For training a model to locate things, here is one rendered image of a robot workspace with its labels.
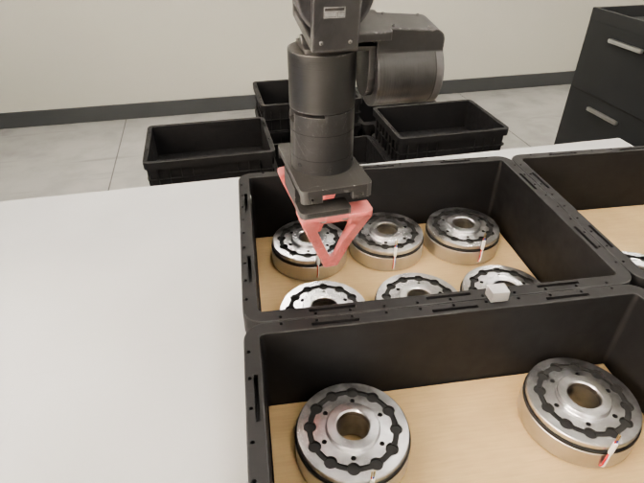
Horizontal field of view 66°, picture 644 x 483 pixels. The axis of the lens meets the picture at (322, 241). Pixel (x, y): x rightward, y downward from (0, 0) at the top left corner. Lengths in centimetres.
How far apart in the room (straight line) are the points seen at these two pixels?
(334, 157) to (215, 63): 312
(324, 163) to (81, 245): 69
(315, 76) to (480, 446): 36
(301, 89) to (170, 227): 67
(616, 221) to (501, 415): 45
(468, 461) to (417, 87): 33
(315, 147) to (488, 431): 31
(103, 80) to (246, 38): 96
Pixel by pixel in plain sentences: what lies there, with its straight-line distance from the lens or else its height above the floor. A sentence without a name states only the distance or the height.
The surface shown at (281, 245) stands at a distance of 68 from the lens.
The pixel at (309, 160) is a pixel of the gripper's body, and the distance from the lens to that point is 44.
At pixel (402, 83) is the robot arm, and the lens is 44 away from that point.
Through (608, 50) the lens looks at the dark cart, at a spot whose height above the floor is 78.
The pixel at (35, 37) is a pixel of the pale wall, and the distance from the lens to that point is 363.
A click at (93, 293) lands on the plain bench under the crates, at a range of 93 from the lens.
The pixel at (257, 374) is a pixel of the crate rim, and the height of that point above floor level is 93.
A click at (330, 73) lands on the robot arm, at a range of 41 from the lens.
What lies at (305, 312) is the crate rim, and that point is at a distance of 47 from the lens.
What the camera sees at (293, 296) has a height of 86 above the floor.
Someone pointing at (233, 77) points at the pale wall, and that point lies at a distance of 357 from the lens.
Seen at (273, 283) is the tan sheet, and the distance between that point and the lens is 66.
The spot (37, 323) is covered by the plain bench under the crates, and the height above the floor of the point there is 70.
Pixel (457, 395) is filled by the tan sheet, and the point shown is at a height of 83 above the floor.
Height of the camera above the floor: 125
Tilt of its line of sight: 35 degrees down
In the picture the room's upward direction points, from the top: straight up
